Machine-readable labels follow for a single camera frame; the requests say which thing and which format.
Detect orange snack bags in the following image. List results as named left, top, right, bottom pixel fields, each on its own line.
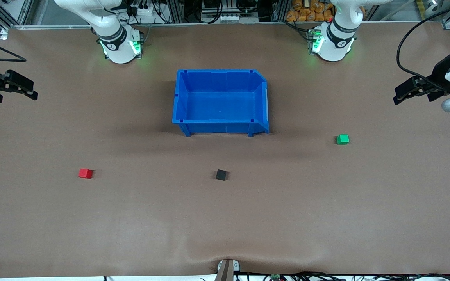
left=286, top=0, right=335, bottom=22

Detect white power strip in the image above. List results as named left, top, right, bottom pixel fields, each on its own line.
left=125, top=0, right=155, bottom=17

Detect blue plastic storage bin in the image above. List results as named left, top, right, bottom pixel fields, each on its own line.
left=172, top=69, right=270, bottom=137

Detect grey socket strip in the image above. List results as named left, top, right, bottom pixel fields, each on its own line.
left=205, top=14, right=257, bottom=23

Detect metal table edge clamp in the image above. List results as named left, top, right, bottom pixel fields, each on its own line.
left=215, top=259, right=241, bottom=281

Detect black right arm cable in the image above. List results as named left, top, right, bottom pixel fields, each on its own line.
left=0, top=34, right=27, bottom=62

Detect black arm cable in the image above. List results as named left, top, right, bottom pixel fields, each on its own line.
left=396, top=0, right=450, bottom=84
left=0, top=34, right=27, bottom=62

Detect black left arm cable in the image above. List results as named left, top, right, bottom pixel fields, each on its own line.
left=396, top=0, right=450, bottom=84

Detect aluminium frame post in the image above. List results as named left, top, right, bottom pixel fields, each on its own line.
left=166, top=0, right=184, bottom=24

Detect black cable bundle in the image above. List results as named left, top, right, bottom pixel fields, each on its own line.
left=245, top=271, right=450, bottom=281

